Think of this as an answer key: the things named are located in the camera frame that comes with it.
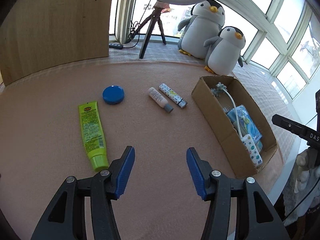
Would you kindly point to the patterned tissue pack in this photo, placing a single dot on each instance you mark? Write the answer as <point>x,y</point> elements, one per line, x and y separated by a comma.
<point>252,150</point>

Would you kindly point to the green yellow cream tube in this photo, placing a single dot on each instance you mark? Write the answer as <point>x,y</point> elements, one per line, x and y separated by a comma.
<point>93,136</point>

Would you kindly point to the blue round lid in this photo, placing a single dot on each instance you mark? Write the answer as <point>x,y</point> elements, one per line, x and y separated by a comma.
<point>113,95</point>

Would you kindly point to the black tripod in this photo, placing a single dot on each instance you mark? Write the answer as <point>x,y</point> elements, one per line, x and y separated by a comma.
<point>152,19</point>

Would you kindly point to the blue wet wipes pack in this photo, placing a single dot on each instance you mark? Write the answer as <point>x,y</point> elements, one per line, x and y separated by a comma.
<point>247,125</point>

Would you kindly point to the white gloved right hand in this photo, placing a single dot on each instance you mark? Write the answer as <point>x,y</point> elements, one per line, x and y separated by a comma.
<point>301,191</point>

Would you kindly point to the cardboard box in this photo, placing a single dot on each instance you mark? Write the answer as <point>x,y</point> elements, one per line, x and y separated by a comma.
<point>212,109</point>

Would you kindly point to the white patterned lighter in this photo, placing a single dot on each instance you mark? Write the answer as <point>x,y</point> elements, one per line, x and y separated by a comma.
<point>171,94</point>

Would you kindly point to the pink lotion bottle grey cap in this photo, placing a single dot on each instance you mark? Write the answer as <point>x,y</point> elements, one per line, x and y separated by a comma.
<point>160,100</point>

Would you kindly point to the small penguin plush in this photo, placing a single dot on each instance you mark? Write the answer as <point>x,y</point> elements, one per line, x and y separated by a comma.
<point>224,51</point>

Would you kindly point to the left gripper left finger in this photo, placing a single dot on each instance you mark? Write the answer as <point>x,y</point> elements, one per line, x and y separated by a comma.
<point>64,217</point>

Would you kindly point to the large penguin plush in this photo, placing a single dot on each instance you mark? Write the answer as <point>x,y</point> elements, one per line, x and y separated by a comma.
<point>207,19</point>

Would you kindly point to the wooden headboard panel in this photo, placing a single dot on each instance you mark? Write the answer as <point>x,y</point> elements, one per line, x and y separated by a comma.
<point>39,34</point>

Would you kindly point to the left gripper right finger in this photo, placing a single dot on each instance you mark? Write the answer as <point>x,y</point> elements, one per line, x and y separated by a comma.
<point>256,217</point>

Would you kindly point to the black power strip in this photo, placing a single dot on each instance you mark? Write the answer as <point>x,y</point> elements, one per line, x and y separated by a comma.
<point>116,46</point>

